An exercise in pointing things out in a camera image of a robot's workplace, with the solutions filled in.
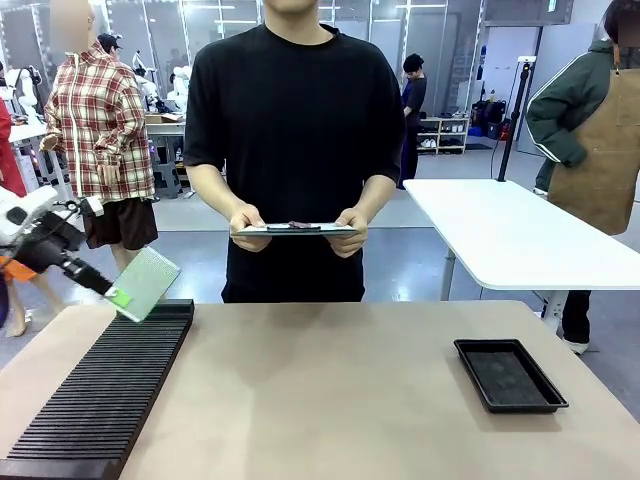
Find black camera pole stand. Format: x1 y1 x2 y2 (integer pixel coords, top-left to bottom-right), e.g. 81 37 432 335
496 55 537 183

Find green perforated PCB board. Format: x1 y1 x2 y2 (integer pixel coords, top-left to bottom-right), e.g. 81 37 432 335
106 246 182 324

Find person right hand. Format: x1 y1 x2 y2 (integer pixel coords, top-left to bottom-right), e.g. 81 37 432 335
228 201 274 253

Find white background table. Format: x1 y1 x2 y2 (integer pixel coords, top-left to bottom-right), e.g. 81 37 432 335
402 177 640 331

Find person in brown apron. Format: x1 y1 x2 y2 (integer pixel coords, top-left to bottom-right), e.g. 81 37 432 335
524 0 640 357

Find background person black cap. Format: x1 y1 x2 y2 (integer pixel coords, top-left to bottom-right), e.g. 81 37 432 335
96 32 124 54

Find person torso black T-shirt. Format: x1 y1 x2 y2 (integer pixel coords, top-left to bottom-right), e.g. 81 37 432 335
182 0 406 304

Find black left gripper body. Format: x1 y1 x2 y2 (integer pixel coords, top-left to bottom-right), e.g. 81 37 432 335
12 233 72 276

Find white shoe shelf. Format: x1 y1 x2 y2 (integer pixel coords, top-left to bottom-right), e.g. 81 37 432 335
416 116 472 156

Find grey step stool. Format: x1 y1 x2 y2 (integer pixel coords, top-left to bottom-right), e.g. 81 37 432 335
151 158 195 200

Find black slotted PCB rack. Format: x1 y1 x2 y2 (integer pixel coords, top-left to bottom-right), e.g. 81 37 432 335
0 298 195 480

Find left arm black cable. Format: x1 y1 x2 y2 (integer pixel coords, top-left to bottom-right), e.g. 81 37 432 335
28 198 86 254

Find grey clipboard with paper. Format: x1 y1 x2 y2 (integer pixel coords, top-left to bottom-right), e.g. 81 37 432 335
229 221 361 238

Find black rectangular plastic tray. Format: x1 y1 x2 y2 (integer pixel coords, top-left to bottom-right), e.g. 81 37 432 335
453 338 570 415

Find mannequin with orange shorts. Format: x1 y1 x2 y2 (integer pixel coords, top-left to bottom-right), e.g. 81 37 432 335
0 98 67 339

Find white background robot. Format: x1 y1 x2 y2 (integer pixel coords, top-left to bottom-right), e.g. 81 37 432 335
3 66 47 117
131 48 192 112

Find person right forearm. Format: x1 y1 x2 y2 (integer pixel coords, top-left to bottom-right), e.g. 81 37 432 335
185 163 252 222

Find person left hand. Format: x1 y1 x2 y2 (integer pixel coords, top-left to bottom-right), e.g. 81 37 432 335
326 206 370 259

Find background person dark blue clothes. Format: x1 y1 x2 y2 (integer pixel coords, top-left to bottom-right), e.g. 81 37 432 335
396 52 429 192

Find mannequin in plaid shirt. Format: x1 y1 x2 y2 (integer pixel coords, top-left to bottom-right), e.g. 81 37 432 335
38 0 169 304

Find person left forearm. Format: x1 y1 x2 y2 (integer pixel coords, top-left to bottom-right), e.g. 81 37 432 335
355 173 394 217

